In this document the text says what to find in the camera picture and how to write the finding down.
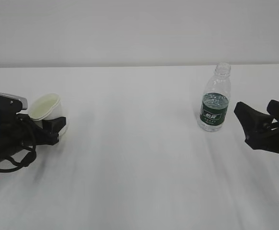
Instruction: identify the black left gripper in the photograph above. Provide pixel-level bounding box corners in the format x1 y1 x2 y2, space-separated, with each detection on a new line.
0 110 67 146

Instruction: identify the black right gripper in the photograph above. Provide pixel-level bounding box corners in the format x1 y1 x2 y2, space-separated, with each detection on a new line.
234 100 279 154

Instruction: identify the white paper cup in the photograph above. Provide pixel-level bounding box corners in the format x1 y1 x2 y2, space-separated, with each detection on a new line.
28 93 68 137

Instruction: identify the clear green-label water bottle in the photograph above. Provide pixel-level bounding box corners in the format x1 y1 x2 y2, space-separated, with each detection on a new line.
198 62 231 132

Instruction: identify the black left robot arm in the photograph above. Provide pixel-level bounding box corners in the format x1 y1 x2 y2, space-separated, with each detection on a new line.
0 110 67 173

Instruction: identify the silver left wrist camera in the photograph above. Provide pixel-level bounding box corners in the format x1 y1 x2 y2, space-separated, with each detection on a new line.
0 92 28 113

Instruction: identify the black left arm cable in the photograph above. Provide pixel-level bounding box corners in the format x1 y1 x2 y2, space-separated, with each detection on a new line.
0 117 37 173

